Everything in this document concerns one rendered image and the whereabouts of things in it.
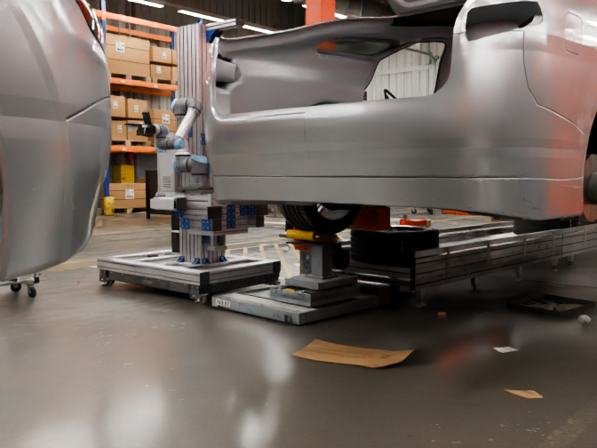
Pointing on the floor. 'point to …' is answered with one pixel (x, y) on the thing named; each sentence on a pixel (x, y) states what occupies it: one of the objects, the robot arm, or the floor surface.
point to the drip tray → (566, 306)
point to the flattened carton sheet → (350, 355)
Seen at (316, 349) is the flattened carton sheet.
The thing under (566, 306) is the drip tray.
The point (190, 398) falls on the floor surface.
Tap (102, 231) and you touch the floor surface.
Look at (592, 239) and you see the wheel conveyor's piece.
